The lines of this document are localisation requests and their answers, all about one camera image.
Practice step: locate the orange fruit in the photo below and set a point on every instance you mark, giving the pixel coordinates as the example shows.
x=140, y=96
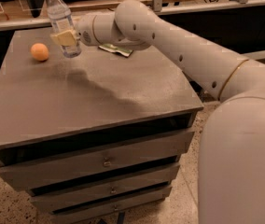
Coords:
x=39, y=52

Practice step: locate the grey drawer cabinet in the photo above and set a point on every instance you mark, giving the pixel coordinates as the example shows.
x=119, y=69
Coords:
x=65, y=105

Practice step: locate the green chip bag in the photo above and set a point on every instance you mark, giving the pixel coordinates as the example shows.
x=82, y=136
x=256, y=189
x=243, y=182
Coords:
x=114, y=49

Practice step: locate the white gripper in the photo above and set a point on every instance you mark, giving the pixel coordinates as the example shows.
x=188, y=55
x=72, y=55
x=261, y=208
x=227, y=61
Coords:
x=84, y=29

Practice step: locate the middle grey drawer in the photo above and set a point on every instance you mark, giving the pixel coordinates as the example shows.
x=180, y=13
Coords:
x=108, y=185

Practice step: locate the clear plastic water bottle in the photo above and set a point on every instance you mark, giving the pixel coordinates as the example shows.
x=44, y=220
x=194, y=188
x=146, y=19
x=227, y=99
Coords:
x=61, y=20

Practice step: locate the top grey drawer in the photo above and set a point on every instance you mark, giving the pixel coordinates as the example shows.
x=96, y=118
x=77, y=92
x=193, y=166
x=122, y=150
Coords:
x=91, y=161

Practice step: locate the bottom grey drawer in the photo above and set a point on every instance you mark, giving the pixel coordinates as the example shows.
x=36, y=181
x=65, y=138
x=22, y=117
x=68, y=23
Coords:
x=112, y=205

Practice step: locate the grey drawer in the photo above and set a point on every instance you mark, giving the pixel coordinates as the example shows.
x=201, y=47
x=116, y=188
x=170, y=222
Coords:
x=112, y=205
x=91, y=161
x=108, y=185

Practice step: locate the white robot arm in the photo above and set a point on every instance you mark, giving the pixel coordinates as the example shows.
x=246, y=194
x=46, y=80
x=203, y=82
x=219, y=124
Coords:
x=231, y=184

